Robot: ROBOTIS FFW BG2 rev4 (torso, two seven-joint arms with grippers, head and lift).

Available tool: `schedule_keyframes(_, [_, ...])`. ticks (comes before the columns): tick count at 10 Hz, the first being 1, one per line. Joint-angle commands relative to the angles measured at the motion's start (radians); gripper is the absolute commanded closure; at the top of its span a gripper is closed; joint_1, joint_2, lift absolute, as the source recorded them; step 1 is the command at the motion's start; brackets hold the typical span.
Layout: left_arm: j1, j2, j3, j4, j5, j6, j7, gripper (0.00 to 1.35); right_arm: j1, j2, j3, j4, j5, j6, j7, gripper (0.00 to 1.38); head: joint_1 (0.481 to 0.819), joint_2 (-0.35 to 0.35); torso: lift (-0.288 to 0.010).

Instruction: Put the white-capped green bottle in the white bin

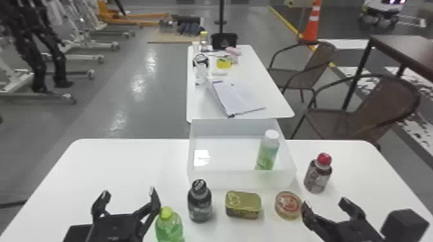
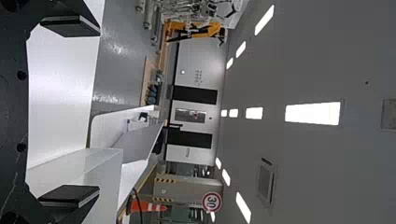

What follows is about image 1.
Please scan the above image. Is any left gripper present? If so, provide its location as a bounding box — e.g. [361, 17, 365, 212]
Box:
[85, 187, 162, 242]

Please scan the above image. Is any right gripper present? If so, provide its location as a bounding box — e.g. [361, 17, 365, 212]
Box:
[300, 196, 387, 242]

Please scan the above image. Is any brown bottle red cap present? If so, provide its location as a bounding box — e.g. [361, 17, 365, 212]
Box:
[303, 152, 333, 194]

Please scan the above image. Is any round red can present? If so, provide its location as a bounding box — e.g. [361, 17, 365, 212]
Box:
[274, 191, 302, 221]

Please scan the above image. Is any black bottle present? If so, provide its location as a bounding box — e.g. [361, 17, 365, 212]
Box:
[187, 179, 213, 223]

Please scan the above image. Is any gold rectangular can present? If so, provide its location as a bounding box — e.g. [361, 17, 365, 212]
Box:
[224, 190, 262, 220]

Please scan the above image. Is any green bottle white cap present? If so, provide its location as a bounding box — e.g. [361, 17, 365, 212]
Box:
[255, 129, 281, 171]

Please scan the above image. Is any brown chair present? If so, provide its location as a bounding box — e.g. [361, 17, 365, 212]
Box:
[267, 40, 338, 108]
[289, 73, 422, 152]

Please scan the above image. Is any clear box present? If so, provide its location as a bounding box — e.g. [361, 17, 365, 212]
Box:
[187, 118, 298, 191]

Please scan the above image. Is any white notebook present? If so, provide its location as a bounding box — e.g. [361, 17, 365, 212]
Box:
[204, 78, 266, 118]

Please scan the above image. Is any white side table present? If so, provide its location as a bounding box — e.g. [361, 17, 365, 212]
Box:
[186, 44, 295, 124]

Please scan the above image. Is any yellow tape roll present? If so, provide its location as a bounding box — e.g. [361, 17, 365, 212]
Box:
[216, 57, 233, 70]

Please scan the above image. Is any dark side table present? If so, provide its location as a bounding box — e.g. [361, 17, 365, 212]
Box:
[342, 33, 433, 111]

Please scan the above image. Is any yellow pallet truck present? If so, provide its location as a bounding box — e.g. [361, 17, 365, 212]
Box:
[97, 0, 170, 28]

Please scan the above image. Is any black box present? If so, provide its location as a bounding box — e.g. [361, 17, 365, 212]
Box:
[210, 32, 238, 50]

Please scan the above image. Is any orange cone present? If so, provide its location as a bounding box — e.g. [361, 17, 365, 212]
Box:
[300, 0, 322, 42]

